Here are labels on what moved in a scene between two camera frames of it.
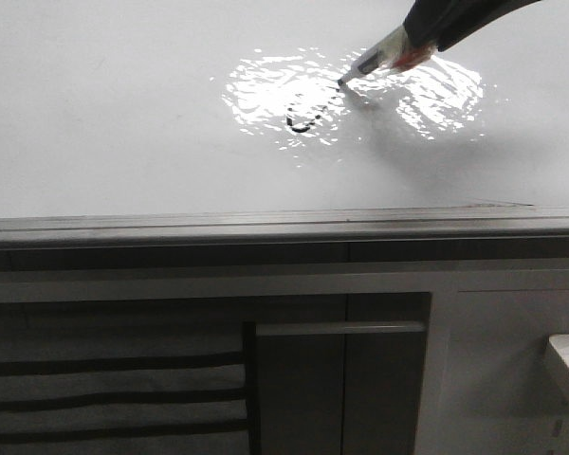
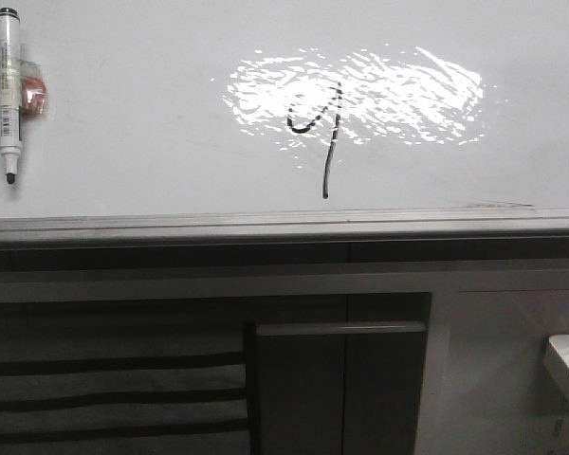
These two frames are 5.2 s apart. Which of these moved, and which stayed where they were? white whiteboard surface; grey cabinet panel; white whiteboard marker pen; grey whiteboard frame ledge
Moved: white whiteboard marker pen
Stayed: white whiteboard surface; grey cabinet panel; grey whiteboard frame ledge
